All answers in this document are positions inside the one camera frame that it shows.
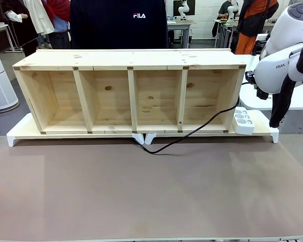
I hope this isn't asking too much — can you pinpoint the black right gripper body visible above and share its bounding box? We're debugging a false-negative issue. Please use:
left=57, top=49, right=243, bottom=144
left=256, top=86, right=271, bottom=100

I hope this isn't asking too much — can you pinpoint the black power cable with plug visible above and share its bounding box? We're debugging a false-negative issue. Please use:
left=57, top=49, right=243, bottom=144
left=132, top=71, right=256, bottom=155

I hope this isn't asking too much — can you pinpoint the white wood-topped riser stand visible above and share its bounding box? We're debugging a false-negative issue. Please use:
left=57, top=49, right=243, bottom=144
left=144, top=110, right=280, bottom=146
left=6, top=112, right=144, bottom=148

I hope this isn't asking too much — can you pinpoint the white power strip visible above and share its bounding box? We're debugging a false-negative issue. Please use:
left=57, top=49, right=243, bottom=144
left=232, top=106, right=256, bottom=135

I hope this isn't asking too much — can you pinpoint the grey workbench with legs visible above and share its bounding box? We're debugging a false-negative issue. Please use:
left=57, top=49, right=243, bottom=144
left=213, top=19, right=280, bottom=49

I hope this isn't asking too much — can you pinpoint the person in orange and black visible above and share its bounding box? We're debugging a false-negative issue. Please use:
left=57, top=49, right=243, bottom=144
left=235, top=0, right=280, bottom=55

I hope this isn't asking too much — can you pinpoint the seated person in green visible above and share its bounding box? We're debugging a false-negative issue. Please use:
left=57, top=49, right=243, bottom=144
left=218, top=0, right=235, bottom=20

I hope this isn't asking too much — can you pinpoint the grey background desk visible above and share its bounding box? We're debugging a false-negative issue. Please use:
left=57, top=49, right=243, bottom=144
left=166, top=19, right=196, bottom=49

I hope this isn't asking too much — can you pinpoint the pine wood four-bay shelf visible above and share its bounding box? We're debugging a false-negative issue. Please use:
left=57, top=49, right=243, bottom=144
left=12, top=48, right=247, bottom=134

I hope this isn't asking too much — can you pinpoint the person in navy Fila shirt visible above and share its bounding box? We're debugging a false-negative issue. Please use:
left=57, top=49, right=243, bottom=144
left=69, top=0, right=169, bottom=50

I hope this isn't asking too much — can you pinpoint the person in blue shirt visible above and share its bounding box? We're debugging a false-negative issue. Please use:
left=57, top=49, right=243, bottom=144
left=48, top=15, right=72, bottom=50

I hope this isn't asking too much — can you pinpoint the red garment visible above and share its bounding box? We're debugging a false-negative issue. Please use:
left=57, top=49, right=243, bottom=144
left=42, top=0, right=72, bottom=29

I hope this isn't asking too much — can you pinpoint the white lab coat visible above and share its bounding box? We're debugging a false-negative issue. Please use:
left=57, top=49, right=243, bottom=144
left=27, top=0, right=55, bottom=35

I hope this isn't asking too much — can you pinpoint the black garment on mannequin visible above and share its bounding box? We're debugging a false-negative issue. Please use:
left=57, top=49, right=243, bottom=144
left=2, top=0, right=39, bottom=56

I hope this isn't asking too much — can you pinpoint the white cylindrical air purifier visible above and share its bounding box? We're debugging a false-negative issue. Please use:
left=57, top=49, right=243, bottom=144
left=0, top=42, right=19, bottom=112

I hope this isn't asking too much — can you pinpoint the light wood background desk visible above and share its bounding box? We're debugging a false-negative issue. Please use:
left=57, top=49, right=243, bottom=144
left=0, top=22, right=17, bottom=52

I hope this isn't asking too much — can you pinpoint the black arm cable sleeve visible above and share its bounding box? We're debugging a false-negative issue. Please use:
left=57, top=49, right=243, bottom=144
left=269, top=37, right=303, bottom=129

